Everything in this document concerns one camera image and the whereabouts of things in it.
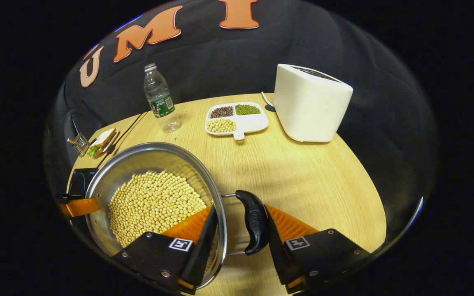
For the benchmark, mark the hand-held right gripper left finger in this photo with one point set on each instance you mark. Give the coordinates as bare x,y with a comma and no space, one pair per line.
204,250

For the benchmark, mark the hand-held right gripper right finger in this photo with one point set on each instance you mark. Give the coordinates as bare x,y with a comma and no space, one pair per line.
276,250

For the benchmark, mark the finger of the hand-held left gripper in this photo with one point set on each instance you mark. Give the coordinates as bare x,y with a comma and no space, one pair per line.
80,206

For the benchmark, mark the black induction cooktop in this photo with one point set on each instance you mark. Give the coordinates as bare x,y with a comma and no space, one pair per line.
80,181

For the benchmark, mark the sandwich in clear wrap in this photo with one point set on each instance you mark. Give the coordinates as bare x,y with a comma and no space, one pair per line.
102,142

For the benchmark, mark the pile of yellow soybeans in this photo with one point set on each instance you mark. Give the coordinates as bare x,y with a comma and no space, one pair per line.
150,205

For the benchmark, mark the small heap of soybeans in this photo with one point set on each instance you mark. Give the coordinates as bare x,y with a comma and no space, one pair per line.
220,125

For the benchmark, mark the white divided bean tray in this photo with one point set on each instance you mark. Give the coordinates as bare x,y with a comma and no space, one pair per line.
253,122

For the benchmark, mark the clear plastic water bottle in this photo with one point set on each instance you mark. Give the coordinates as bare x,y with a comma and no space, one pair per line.
161,102

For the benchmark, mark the pile of dark red beans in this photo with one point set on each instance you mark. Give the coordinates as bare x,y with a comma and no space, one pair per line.
221,112

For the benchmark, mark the pile of green mung beans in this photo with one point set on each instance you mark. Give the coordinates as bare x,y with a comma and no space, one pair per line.
247,109

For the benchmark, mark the white toaster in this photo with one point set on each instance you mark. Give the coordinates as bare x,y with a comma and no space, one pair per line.
311,107

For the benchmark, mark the black backdrop cloth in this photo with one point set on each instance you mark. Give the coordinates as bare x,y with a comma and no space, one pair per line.
220,61

